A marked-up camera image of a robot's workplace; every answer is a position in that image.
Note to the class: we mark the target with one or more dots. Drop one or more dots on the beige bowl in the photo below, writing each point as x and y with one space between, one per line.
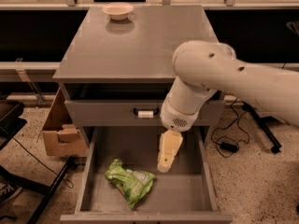
118 11

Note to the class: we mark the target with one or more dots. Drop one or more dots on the black sneaker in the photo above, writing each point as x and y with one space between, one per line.
8 192

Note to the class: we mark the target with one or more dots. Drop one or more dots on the black stand leg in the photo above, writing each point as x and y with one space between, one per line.
46 191
260 121

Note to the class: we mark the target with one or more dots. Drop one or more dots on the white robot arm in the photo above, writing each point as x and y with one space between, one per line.
201 69

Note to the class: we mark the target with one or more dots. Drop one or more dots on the metal rail bracket left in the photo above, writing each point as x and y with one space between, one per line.
24 77

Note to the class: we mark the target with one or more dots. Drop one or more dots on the closed grey top drawer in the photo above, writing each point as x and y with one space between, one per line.
88 113

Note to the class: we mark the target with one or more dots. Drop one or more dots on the green rice chip bag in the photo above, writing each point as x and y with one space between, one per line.
133 185

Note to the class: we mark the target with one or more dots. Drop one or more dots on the open grey middle drawer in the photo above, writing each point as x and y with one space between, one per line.
184 195

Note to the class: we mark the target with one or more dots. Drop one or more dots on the cardboard box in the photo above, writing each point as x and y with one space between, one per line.
61 137

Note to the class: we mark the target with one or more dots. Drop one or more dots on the black white drawer handle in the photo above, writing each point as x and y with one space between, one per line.
146 114

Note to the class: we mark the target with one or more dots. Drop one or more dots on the black tray left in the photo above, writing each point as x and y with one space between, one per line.
10 120

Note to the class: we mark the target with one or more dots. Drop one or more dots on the grey drawer cabinet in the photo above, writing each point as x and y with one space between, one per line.
130 59

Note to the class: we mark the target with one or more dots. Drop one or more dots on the black stand leg left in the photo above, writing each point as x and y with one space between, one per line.
46 191

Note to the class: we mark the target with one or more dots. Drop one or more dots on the black stand leg right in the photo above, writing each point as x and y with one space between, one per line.
260 121

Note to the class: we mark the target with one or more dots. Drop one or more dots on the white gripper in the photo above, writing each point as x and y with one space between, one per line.
177 118

